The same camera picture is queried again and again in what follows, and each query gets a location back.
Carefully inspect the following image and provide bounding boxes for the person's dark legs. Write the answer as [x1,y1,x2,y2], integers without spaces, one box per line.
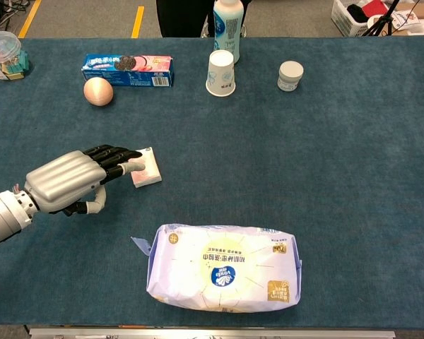
[156,0,252,38]

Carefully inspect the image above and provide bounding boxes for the small white packet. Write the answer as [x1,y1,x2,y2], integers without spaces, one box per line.
[129,146,163,189]

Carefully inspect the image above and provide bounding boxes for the large purple wet wipes pack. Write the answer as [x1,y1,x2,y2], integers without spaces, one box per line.
[130,222,303,314]

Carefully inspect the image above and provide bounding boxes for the clear jar of coloured blocks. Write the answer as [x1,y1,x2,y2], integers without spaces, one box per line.
[0,30,30,81]

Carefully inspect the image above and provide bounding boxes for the tan egg-shaped ball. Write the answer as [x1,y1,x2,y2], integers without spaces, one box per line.
[83,77,114,107]

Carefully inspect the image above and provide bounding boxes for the small white lidded jar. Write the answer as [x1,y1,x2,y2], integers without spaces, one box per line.
[277,60,305,93]

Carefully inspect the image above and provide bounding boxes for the silver table edge rail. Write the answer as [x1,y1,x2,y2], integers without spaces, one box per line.
[28,327,396,339]

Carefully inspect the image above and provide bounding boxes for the blue cookie box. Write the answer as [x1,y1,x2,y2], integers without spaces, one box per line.
[81,53,175,88]

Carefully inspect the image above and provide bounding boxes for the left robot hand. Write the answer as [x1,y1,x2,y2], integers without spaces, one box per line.
[23,144,150,217]

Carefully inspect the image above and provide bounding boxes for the white plastic basket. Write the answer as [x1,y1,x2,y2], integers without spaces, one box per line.
[330,0,396,37]

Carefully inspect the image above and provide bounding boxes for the white blue drink bottle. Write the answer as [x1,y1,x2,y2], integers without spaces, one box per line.
[213,0,245,64]

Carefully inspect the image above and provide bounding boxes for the black tripod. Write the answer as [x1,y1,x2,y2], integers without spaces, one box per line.
[362,0,401,37]

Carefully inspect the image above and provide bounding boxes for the white paper cup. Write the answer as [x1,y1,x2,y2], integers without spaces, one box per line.
[205,49,237,97]

